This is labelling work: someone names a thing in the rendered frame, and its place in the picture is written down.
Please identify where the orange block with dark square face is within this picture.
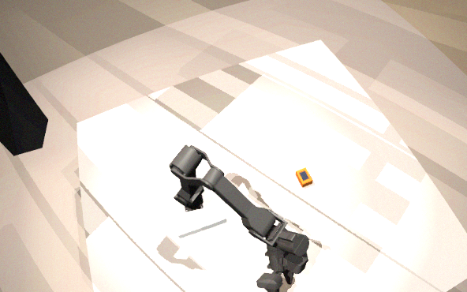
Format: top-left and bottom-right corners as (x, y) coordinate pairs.
(296, 167), (312, 188)

